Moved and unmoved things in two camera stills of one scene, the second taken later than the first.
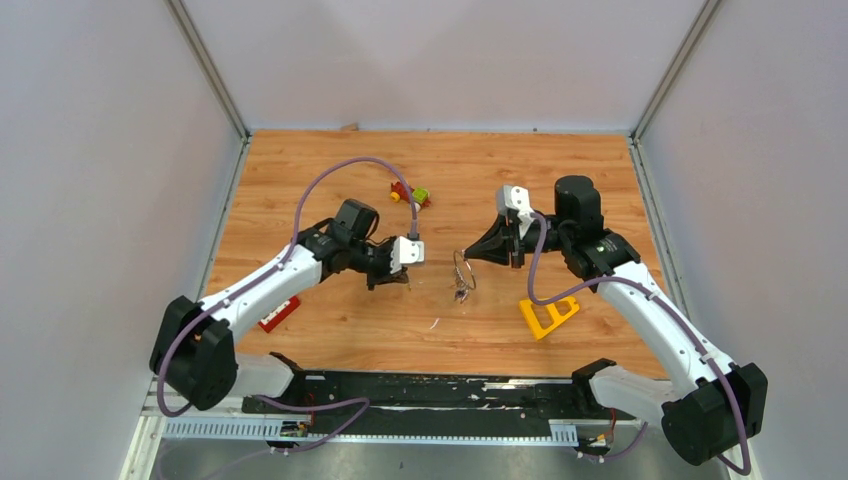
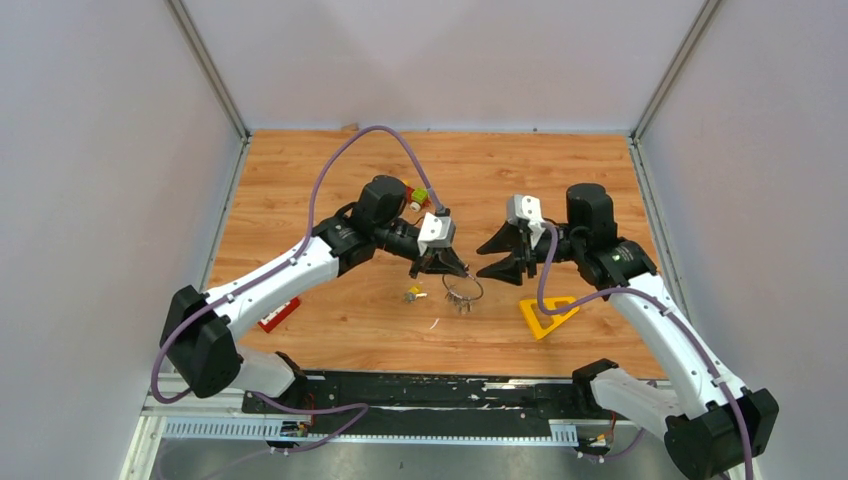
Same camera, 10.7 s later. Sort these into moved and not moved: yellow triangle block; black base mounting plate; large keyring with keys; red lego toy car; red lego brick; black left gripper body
Moved: large keyring with keys; black left gripper body
Not moved: yellow triangle block; red lego brick; black base mounting plate; red lego toy car
